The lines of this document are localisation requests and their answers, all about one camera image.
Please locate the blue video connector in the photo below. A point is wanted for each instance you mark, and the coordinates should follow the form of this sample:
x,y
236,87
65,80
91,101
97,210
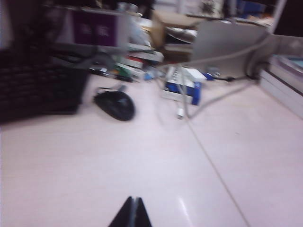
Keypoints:
x,y
208,76

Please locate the black computer mouse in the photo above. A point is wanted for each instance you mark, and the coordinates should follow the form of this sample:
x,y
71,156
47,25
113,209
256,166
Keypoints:
x,y
116,105

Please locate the blue and white carton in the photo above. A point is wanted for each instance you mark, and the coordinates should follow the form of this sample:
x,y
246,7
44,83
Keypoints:
x,y
180,91

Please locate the small wooden shelf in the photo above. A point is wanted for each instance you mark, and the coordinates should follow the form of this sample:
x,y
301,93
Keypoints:
x,y
158,33

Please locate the white video adapter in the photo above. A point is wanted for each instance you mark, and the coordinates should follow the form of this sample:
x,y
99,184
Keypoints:
x,y
189,73

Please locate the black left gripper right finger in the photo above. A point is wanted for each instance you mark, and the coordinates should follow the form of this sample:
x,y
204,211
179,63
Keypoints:
x,y
142,216

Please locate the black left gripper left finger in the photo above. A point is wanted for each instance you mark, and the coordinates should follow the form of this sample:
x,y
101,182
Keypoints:
x,y
123,216

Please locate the purple acrylic name sign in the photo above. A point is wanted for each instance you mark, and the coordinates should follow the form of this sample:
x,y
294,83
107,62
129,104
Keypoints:
x,y
97,29

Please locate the teal cover book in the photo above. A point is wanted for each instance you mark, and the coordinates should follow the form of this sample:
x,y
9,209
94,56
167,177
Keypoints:
x,y
292,62

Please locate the black spine white book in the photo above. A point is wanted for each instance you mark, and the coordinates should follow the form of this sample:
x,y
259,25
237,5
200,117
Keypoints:
x,y
277,92
291,81

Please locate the large white-framed AOC monitor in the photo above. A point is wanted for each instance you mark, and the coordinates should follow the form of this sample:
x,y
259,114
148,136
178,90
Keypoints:
x,y
292,16

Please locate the small green and white box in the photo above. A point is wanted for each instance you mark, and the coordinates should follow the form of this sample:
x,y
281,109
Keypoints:
x,y
127,70

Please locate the black computer keyboard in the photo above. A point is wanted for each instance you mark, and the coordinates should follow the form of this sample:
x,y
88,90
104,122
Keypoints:
x,y
35,85

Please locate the white crumpled paper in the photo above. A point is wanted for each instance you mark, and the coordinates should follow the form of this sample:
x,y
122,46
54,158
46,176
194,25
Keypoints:
x,y
139,30

